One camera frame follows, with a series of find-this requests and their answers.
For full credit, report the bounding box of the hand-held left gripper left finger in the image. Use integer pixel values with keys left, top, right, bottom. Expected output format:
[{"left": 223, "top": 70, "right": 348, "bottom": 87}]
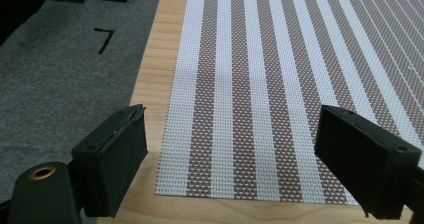
[{"left": 71, "top": 104, "right": 149, "bottom": 218}]

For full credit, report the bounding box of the striped woven placemat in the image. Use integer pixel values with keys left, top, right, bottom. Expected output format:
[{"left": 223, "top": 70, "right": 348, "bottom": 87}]
[{"left": 154, "top": 0, "right": 424, "bottom": 206}]

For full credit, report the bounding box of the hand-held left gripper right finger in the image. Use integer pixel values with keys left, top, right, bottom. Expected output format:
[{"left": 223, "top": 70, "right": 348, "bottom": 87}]
[{"left": 314, "top": 104, "right": 423, "bottom": 221}]

